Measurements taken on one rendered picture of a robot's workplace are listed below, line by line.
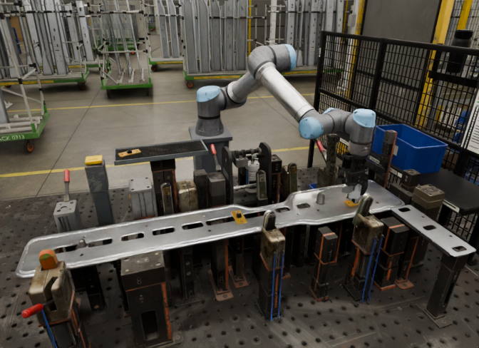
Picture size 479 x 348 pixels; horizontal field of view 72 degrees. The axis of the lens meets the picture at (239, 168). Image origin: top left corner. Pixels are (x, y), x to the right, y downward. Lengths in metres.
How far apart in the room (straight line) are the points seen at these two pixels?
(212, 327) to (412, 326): 0.69
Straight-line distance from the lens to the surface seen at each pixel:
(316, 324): 1.31
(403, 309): 1.46
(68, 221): 1.31
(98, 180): 1.42
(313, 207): 1.32
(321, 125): 1.17
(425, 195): 1.46
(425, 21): 3.38
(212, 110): 1.69
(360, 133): 1.22
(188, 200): 1.28
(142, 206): 1.27
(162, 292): 1.08
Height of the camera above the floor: 1.70
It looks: 26 degrees down
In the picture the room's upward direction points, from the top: straight up
